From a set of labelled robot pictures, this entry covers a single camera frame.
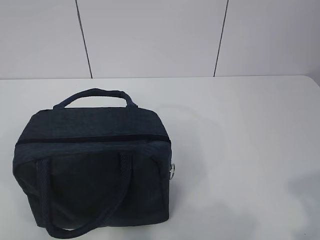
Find navy blue lunch bag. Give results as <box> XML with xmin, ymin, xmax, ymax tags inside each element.
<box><xmin>12</xmin><ymin>88</ymin><xmax>175</xmax><ymax>239</ymax></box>

